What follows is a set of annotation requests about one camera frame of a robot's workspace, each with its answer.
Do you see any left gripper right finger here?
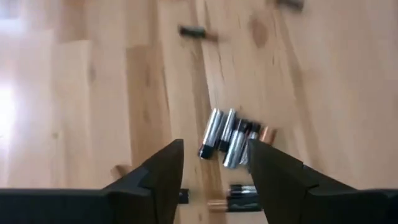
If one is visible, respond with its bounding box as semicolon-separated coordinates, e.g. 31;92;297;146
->
248;138;398;224

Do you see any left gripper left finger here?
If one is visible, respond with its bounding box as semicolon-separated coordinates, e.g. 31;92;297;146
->
0;138;185;224

